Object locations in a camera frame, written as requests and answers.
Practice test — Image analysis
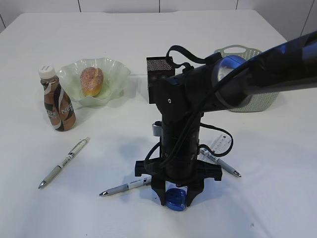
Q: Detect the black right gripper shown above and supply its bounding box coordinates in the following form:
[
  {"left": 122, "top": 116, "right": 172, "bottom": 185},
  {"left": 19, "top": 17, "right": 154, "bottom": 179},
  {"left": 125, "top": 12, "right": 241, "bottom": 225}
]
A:
[{"left": 134, "top": 116, "right": 222, "bottom": 207}]

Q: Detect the blue pencil sharpener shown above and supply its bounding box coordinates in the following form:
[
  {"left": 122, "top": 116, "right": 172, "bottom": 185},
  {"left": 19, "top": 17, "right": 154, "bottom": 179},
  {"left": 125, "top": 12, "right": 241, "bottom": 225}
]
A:
[{"left": 165, "top": 188, "right": 186, "bottom": 211}]

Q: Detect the clear plastic ruler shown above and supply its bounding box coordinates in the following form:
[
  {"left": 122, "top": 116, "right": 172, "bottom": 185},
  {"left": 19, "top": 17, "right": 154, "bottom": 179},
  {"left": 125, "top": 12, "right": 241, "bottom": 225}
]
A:
[{"left": 210, "top": 134, "right": 232, "bottom": 154}]

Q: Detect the sugared bread roll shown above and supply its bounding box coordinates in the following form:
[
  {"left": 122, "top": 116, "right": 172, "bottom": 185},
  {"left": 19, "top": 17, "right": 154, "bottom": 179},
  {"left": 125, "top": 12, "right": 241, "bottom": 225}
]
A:
[{"left": 80, "top": 67, "right": 104, "bottom": 97}]

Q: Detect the brown Nescafe coffee bottle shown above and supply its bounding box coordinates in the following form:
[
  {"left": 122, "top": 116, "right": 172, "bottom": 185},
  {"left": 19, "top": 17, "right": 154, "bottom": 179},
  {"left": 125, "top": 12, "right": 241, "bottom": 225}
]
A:
[{"left": 38, "top": 65, "right": 76, "bottom": 131}]

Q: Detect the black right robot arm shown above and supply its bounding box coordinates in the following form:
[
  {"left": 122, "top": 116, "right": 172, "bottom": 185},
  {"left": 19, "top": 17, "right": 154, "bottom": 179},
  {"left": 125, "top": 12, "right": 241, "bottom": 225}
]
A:
[{"left": 135, "top": 32, "right": 317, "bottom": 206}]

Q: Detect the grey white centre pen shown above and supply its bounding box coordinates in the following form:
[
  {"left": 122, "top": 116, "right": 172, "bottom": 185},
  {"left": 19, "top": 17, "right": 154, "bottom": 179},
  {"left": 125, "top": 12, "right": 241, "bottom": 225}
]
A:
[{"left": 99, "top": 177, "right": 152, "bottom": 197}]

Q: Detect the grey pen under ruler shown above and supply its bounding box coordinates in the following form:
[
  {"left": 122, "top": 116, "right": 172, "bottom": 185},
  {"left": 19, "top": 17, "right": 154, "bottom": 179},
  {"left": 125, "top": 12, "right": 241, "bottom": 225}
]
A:
[{"left": 200, "top": 148, "right": 241, "bottom": 178}]

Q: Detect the beige pen on left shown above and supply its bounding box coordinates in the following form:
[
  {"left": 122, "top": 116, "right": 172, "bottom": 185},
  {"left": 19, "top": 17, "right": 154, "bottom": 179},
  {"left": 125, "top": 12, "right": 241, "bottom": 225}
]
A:
[{"left": 38, "top": 137, "right": 90, "bottom": 189}]

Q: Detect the green plastic woven basket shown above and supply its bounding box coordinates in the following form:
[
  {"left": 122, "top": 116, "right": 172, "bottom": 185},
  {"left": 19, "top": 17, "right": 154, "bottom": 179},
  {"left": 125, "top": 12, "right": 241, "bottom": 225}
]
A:
[{"left": 214, "top": 45, "right": 279, "bottom": 113}]

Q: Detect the black mesh pen holder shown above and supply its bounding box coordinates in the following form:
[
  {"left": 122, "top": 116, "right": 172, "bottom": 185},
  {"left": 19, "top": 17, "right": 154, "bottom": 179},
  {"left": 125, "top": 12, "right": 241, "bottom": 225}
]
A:
[{"left": 146, "top": 57, "right": 175, "bottom": 104}]

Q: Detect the green wavy glass bowl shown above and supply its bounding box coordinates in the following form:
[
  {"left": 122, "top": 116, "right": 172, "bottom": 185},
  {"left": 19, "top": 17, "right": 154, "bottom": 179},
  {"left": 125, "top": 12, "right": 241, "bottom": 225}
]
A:
[{"left": 56, "top": 58, "right": 131, "bottom": 107}]

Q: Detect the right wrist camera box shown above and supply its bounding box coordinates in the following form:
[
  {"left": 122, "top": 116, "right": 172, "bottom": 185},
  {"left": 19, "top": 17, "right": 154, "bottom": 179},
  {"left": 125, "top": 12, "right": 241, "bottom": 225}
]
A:
[{"left": 152, "top": 121, "right": 162, "bottom": 137}]

